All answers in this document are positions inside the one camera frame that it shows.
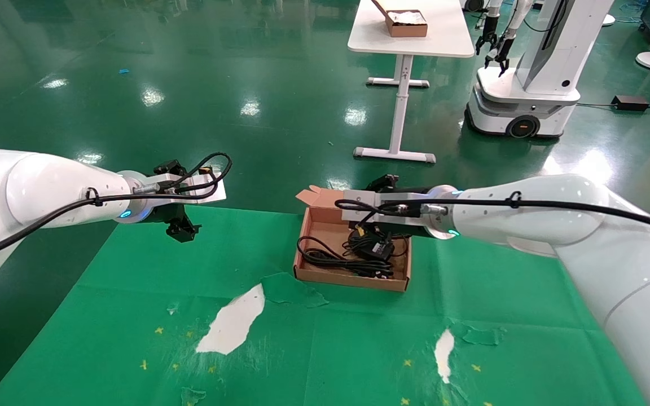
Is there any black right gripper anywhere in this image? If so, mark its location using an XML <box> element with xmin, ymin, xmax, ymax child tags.
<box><xmin>365</xmin><ymin>174</ymin><xmax>445</xmax><ymax>241</ymax></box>

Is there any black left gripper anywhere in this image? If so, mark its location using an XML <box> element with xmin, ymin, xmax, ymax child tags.
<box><xmin>147</xmin><ymin>159</ymin><xmax>202</xmax><ymax>244</ymax></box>

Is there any thin black USB cable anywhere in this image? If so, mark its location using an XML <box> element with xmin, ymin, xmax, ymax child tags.
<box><xmin>341</xmin><ymin>226</ymin><xmax>411</xmax><ymax>261</ymax></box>

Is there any thick black power cable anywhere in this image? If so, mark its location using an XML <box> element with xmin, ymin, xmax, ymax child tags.
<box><xmin>296</xmin><ymin>235</ymin><xmax>397</xmax><ymax>279</ymax></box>

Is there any background robot black gripper arm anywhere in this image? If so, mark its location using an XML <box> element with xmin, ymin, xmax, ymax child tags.
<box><xmin>485</xmin><ymin>0</ymin><xmax>534</xmax><ymax>77</ymax></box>
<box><xmin>475</xmin><ymin>0</ymin><xmax>502</xmax><ymax>56</ymax></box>

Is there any open brown cardboard box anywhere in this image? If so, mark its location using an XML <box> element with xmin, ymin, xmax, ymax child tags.
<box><xmin>294</xmin><ymin>185</ymin><xmax>424</xmax><ymax>292</ymax></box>

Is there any small filled cardboard box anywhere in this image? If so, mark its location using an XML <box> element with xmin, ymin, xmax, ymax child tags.
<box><xmin>371</xmin><ymin>0</ymin><xmax>428</xmax><ymax>39</ymax></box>

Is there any white standing desk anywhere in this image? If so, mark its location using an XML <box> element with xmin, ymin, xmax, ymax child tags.
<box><xmin>348</xmin><ymin>0</ymin><xmax>476</xmax><ymax>165</ymax></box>

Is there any green table cloth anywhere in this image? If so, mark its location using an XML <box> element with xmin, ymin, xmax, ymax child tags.
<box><xmin>0</xmin><ymin>202</ymin><xmax>650</xmax><ymax>406</ymax></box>

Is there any white wheeled background robot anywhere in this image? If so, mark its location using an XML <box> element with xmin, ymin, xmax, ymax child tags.
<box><xmin>465</xmin><ymin>0</ymin><xmax>617</xmax><ymax>140</ymax></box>

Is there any black power adapter brick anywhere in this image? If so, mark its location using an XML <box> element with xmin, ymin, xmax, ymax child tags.
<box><xmin>611</xmin><ymin>96</ymin><xmax>650</xmax><ymax>112</ymax></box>

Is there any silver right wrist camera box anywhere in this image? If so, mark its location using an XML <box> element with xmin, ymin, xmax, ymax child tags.
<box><xmin>342</xmin><ymin>189</ymin><xmax>434</xmax><ymax>227</ymax></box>

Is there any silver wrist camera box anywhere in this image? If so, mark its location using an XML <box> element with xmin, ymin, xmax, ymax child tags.
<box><xmin>144</xmin><ymin>171</ymin><xmax>228</xmax><ymax>203</ymax></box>
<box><xmin>342</xmin><ymin>189</ymin><xmax>434</xmax><ymax>227</ymax></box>

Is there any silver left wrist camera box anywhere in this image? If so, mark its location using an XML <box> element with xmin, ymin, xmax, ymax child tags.
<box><xmin>144</xmin><ymin>171</ymin><xmax>228</xmax><ymax>203</ymax></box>

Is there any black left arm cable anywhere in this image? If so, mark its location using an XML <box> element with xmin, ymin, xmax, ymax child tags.
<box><xmin>0</xmin><ymin>152</ymin><xmax>233</xmax><ymax>263</ymax></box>

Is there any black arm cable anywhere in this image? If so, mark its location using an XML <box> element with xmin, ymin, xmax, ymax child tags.
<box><xmin>333</xmin><ymin>191</ymin><xmax>650</xmax><ymax>241</ymax></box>
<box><xmin>0</xmin><ymin>152</ymin><xmax>233</xmax><ymax>263</ymax></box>

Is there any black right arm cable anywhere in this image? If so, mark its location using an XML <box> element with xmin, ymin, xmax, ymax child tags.
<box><xmin>333</xmin><ymin>191</ymin><xmax>650</xmax><ymax>241</ymax></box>

